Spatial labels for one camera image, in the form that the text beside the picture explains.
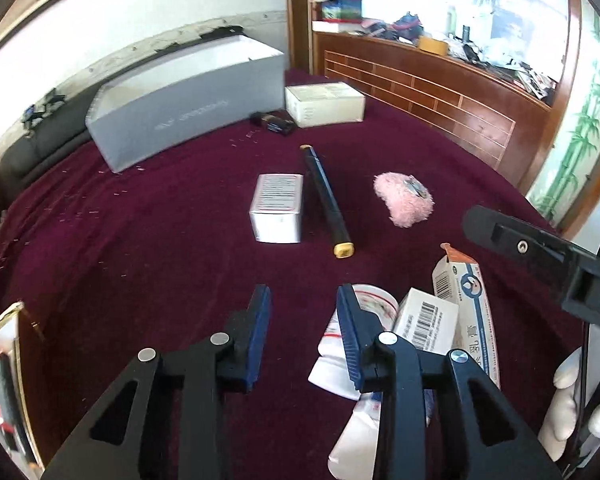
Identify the black sofa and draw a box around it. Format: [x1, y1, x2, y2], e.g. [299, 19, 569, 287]
[0, 25, 246, 188]

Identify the silver box with red label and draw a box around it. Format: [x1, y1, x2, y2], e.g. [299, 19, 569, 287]
[249, 173, 305, 244]

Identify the spare hand-held gripper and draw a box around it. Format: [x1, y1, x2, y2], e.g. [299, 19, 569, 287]
[40, 91, 67, 114]
[22, 104, 45, 130]

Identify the blue and white medicine box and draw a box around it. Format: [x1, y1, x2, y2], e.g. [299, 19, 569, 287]
[432, 244, 502, 391]

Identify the white box with gold rim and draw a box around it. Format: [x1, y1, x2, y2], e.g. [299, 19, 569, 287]
[0, 302, 46, 468]

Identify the large grey cardboard box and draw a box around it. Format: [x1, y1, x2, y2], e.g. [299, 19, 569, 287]
[85, 35, 287, 173]

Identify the stack of boxes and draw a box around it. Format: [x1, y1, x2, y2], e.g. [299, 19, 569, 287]
[312, 0, 373, 35]

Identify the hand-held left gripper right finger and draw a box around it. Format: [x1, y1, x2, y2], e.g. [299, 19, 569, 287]
[336, 284, 563, 480]

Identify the pink fluffy pouch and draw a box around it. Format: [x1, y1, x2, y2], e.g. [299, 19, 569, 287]
[373, 172, 436, 228]

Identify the wooden radiator cabinet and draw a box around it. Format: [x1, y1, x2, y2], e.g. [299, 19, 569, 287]
[312, 30, 553, 168]

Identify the person's right hand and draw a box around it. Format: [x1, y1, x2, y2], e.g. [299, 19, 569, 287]
[539, 347, 600, 463]

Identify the white medicine packet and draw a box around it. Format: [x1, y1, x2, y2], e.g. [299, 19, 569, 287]
[327, 392, 433, 478]

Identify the white box with barcode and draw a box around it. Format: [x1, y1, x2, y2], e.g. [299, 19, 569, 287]
[392, 287, 461, 356]

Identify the black marker with yellow caps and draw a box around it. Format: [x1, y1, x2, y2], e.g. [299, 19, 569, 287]
[300, 144, 357, 259]

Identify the pile of sill clutter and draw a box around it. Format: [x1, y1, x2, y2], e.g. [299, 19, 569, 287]
[372, 10, 553, 103]

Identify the small black packet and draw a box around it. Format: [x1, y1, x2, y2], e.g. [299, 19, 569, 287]
[250, 111, 297, 137]

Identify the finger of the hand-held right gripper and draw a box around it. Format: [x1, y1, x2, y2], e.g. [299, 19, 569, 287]
[462, 205, 572, 286]

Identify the white bottle with red label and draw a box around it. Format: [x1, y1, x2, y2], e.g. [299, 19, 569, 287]
[307, 284, 400, 401]

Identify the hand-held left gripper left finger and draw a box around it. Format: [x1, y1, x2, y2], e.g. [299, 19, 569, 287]
[42, 284, 272, 480]

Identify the window with decals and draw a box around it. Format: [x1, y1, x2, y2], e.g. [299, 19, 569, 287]
[365, 0, 581, 106]

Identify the small white cardboard box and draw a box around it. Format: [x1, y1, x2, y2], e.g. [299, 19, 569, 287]
[285, 82, 367, 127]

